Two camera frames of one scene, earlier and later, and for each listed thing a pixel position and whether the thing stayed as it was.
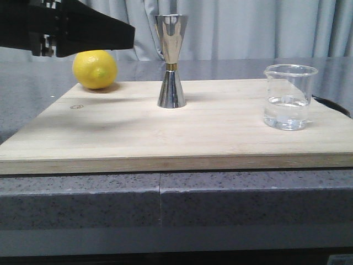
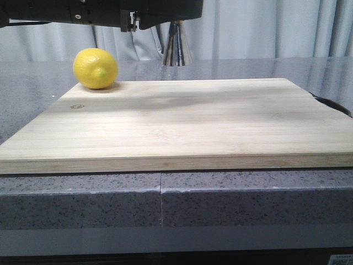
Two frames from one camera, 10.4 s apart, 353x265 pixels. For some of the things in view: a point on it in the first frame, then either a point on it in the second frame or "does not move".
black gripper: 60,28 -> 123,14
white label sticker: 340,259 does not move
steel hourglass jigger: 170,29 -> 178,52
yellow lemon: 95,69 does not move
